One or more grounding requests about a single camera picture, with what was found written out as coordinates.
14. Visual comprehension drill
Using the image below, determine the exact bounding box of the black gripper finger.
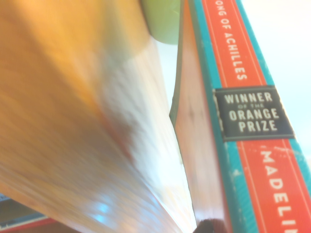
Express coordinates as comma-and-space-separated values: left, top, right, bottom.
193, 217, 228, 233

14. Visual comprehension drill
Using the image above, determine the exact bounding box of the teal paperback book orange spine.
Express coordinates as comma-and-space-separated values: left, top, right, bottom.
169, 0, 311, 233

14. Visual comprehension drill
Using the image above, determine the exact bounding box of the dark red spined book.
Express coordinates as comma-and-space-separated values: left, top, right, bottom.
0, 193, 59, 233

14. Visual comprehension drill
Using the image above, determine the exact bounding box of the green plastic watering can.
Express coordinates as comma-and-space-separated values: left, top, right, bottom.
140, 0, 186, 46

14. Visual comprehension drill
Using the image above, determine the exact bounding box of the oak wooden bookshelf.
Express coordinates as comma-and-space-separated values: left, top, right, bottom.
0, 0, 198, 233

